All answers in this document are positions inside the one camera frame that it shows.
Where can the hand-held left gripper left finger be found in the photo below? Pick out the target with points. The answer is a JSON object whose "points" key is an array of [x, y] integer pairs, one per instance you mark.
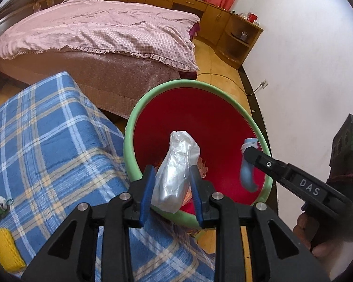
{"points": [[145, 195]]}

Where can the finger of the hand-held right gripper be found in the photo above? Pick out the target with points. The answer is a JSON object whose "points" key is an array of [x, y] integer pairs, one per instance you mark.
{"points": [[294, 176]]}

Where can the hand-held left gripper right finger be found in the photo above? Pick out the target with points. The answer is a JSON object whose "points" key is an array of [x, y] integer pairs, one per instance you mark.
{"points": [[197, 201]]}

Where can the clear plastic bag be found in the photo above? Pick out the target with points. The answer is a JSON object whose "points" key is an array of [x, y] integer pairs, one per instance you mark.
{"points": [[175, 167]]}

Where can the blue plastic scrap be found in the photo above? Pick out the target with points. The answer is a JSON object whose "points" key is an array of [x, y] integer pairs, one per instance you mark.
{"points": [[248, 170]]}

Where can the red bin with green rim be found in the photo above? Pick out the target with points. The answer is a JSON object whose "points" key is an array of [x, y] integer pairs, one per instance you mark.
{"points": [[194, 114]]}

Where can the person's right hand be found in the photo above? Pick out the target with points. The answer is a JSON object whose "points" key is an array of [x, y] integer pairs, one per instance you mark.
{"points": [[304, 229]]}

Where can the blue plaid tablecloth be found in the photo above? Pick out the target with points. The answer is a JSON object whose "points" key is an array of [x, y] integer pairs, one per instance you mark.
{"points": [[56, 141]]}

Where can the brown bed base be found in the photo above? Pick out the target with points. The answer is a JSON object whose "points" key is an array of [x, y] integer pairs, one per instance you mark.
{"points": [[120, 76]]}

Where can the yellow knitted cloth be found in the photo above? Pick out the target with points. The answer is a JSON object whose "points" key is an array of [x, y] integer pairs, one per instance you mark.
{"points": [[6, 249]]}

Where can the red cup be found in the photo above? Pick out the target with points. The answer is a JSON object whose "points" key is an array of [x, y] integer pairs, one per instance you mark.
{"points": [[252, 17]]}

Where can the wooden cabinet row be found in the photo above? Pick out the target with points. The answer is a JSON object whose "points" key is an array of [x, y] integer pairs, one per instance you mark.
{"points": [[217, 20]]}

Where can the pink checked blanket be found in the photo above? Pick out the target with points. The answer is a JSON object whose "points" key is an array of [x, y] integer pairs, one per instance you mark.
{"points": [[100, 26]]}

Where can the dark wooden headboard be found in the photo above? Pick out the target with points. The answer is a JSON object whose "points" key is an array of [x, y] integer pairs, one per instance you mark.
{"points": [[32, 6]]}

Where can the white wall socket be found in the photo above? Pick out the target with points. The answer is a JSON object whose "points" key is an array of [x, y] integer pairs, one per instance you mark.
{"points": [[264, 84]]}

